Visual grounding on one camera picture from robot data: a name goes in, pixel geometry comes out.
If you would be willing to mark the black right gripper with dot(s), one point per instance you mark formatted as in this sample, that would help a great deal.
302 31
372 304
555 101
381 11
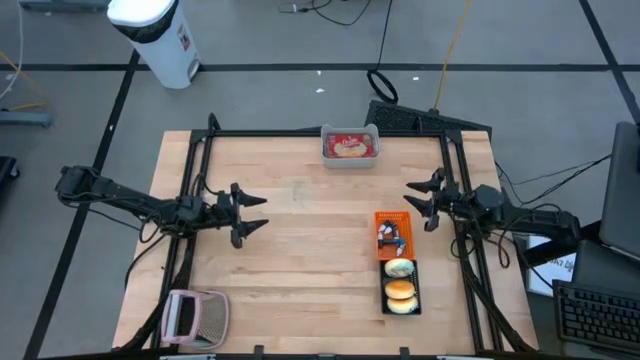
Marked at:
440 202

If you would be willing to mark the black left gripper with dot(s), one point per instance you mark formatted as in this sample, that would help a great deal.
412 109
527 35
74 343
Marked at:
227 212

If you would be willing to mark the mint frosted toy donut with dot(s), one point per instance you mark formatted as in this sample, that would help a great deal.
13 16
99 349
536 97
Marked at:
399 268

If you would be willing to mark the red Orville popcorn packet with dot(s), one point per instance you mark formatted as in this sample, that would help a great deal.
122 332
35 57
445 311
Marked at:
350 146

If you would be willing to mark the chocolate frosted toy donut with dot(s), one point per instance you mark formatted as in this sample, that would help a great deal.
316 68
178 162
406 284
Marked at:
399 289

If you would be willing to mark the blue frosted toy donut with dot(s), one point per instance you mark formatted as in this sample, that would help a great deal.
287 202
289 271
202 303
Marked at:
402 305

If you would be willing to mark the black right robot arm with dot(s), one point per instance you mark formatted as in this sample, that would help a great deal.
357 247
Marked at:
530 217

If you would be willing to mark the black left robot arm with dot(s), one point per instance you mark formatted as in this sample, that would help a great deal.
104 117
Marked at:
125 195

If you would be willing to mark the orange plastic basket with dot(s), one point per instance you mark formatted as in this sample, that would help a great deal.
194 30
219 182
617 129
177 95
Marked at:
407 225

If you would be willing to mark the black perforated panel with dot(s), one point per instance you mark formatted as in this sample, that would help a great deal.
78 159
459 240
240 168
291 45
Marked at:
405 119

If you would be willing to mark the grey plastic bin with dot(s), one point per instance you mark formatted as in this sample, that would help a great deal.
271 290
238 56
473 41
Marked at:
325 162

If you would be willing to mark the pink mesh desk organizer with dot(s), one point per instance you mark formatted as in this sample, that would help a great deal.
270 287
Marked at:
215 317

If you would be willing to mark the black plastic basket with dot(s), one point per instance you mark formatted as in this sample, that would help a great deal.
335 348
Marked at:
382 300

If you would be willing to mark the black table edge clamp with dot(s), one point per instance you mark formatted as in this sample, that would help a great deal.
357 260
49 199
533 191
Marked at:
258 352
404 353

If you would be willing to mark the white paper sheet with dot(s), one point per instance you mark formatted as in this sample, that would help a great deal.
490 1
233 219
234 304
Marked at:
547 270

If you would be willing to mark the white trash can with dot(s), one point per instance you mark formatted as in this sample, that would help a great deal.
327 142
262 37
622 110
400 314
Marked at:
160 45

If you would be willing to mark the grey laptop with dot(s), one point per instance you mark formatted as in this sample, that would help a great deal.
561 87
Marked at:
620 190

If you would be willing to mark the black keyboard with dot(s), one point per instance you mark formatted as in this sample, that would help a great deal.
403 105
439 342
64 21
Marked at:
595 315

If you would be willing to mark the grey floor bar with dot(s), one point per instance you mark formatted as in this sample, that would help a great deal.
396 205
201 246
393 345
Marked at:
25 119

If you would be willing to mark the black caster base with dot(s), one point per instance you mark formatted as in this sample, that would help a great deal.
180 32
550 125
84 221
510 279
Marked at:
6 170

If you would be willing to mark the grey flat floor base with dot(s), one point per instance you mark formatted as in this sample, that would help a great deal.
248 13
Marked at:
60 5

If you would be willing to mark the black aluminium table frame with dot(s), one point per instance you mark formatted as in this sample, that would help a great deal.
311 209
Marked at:
280 133

